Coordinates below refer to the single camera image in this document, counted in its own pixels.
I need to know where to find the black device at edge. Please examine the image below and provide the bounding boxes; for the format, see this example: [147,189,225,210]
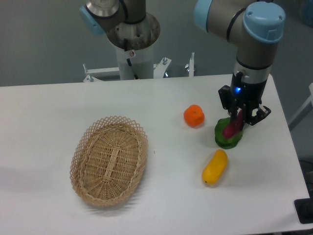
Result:
[294,198,313,224]

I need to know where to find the purple sweet potato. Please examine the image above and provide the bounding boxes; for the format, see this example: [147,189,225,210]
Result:
[222,110,243,139]

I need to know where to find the white metal base frame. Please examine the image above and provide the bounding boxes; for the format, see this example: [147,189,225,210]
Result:
[82,52,197,82]

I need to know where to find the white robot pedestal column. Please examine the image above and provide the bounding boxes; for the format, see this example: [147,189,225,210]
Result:
[106,13,161,80]

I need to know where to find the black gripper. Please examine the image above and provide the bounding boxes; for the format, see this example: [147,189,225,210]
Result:
[218,71,271,131]

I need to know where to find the yellow mango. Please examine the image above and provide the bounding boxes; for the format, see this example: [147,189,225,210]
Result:
[201,149,228,185]

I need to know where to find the woven wicker basket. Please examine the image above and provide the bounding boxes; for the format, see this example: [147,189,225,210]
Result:
[70,116,148,207]

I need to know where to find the black cable on pedestal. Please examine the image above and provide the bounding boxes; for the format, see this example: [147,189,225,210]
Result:
[123,38,140,80]

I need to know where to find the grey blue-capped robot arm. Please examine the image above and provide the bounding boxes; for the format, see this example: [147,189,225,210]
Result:
[80,0,286,130]

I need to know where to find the orange tangerine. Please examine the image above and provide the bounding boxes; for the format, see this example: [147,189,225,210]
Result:
[183,104,205,127]

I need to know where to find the white frame at right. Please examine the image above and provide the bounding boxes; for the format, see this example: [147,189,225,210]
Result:
[288,83,313,131]

